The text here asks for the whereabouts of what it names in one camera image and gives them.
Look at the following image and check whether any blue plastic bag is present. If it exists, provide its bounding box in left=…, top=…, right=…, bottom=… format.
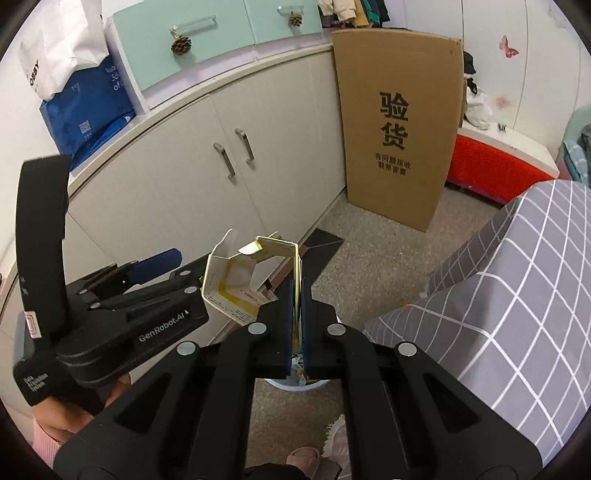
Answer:
left=39, top=55, right=137, bottom=171

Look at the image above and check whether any black clothing heap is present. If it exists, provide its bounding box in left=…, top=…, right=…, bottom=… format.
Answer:
left=462, top=51, right=477, bottom=93

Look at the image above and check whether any wide mint drawer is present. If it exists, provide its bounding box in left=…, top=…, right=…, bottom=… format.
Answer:
left=112, top=0, right=254, bottom=97

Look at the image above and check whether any white paper bag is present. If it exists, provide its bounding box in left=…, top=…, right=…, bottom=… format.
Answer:
left=17, top=0, right=112, bottom=102

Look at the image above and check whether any white plastic bag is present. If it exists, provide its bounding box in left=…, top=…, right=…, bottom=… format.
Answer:
left=464, top=88, right=494, bottom=125

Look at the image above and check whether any red platform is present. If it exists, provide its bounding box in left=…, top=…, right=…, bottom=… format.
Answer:
left=444, top=131, right=557, bottom=204

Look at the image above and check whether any metal cabinet door handle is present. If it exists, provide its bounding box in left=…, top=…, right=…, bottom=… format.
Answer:
left=212, top=142, right=237, bottom=184
left=234, top=128, right=254, bottom=169

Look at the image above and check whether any light blue bin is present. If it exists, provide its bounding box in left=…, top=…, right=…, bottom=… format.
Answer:
left=264, top=355, right=331, bottom=394

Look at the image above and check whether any cream hanging jacket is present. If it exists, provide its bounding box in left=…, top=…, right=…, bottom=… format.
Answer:
left=318, top=0, right=358, bottom=23

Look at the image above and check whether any white low cabinet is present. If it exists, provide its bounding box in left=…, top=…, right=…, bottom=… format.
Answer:
left=0, top=44, right=349, bottom=416

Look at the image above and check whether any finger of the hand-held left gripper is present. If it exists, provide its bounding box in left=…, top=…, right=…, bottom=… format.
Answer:
left=95, top=265, right=208, bottom=315
left=67, top=248, right=182, bottom=303

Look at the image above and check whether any white yellow carton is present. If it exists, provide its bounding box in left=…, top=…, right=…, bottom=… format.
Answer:
left=202, top=229, right=309, bottom=384

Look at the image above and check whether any white wardrobe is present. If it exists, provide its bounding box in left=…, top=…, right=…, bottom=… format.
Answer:
left=462, top=0, right=591, bottom=153

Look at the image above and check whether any narrow mint drawer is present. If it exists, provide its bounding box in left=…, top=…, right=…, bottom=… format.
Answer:
left=242, top=0, right=324, bottom=44

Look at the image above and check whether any person's left hand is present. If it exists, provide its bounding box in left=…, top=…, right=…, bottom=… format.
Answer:
left=31, top=373, right=133, bottom=444

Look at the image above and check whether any pink slipper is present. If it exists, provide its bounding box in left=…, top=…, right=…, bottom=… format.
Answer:
left=285, top=445, right=321, bottom=478

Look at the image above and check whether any white platform board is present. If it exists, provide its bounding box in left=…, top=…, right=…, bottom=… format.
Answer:
left=457, top=121, right=560, bottom=178

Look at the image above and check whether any beige fringed under cloth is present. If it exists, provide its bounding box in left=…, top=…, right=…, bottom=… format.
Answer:
left=323, top=413, right=352, bottom=476

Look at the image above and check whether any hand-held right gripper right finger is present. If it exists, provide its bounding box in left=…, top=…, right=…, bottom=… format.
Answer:
left=298, top=277, right=542, bottom=480

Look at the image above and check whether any tall cardboard box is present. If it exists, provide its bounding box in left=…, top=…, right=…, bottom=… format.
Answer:
left=331, top=28, right=465, bottom=233

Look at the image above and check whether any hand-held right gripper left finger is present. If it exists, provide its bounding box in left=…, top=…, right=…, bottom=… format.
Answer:
left=53, top=274, right=296, bottom=480

